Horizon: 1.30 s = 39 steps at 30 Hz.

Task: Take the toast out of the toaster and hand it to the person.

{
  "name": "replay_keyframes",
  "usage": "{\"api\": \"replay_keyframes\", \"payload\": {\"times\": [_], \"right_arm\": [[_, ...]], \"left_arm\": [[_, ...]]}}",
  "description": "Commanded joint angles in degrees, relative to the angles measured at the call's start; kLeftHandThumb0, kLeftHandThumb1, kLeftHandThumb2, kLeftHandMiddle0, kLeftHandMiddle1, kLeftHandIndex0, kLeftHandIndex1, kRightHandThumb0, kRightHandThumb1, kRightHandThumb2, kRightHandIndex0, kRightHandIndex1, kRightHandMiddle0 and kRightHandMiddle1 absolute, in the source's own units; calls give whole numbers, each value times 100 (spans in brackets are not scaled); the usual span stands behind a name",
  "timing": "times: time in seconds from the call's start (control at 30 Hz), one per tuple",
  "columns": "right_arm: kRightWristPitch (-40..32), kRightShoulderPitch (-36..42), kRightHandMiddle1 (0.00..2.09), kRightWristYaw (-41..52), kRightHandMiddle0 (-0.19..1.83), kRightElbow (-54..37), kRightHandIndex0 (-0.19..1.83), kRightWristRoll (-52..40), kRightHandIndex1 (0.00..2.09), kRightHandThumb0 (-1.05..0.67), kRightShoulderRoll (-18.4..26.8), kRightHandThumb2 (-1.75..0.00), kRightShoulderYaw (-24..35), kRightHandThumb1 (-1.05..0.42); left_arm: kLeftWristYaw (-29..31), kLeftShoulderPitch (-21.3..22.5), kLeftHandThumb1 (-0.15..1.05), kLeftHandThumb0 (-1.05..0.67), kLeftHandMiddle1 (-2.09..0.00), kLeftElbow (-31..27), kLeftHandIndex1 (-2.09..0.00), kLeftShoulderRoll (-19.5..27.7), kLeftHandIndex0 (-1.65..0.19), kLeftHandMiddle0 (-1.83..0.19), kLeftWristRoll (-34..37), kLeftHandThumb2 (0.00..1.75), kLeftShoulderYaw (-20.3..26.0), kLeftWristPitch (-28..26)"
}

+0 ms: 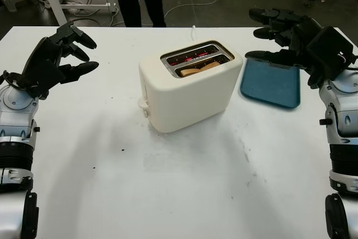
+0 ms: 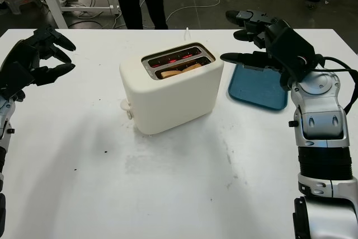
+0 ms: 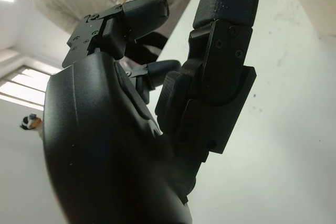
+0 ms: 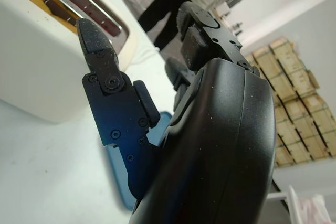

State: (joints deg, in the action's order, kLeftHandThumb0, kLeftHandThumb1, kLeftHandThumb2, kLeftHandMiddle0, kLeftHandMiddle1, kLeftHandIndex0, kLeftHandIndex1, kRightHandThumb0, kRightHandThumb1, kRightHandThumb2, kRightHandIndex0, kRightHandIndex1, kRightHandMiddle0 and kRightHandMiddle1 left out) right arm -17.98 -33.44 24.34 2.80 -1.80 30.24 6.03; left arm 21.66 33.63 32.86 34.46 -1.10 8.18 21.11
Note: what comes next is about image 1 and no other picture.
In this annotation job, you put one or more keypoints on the blue plastic tray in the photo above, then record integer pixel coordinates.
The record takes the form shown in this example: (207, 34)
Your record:
(268, 88)

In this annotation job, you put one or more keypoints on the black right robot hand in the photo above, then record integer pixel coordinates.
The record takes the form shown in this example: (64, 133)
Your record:
(300, 30)

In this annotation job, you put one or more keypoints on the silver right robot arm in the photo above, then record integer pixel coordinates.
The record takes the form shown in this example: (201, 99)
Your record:
(344, 104)

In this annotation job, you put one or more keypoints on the white two-slot toaster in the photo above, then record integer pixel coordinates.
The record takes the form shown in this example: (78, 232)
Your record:
(190, 102)

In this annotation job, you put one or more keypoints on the toast slice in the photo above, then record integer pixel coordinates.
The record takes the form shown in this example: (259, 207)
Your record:
(190, 71)

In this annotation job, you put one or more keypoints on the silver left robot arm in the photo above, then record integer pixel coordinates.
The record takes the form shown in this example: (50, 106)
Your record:
(16, 110)

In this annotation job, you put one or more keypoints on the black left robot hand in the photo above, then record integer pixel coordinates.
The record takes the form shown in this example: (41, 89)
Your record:
(42, 54)

